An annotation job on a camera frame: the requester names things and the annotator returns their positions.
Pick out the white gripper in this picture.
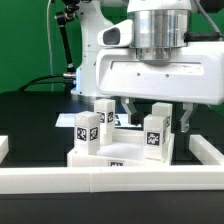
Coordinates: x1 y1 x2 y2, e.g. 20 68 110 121
96 41 224 133

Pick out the white sheet with fiducial tags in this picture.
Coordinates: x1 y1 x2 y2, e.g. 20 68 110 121
54 113 131 129

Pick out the white square tabletop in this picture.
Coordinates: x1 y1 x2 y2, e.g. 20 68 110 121
67 129 174 167

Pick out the white U-shaped obstacle fence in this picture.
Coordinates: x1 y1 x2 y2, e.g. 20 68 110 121
0 136 224 194

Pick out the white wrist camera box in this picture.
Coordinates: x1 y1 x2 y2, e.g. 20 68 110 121
97 19 134 47

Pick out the black cable bundle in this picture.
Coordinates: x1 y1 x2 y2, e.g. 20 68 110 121
17 73 75 93

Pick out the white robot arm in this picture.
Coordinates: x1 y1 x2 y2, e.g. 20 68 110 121
95 0 224 123

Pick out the thin white hanging cable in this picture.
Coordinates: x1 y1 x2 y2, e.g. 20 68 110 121
45 0 55 93

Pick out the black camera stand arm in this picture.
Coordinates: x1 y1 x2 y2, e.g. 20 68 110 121
55 0 80 94

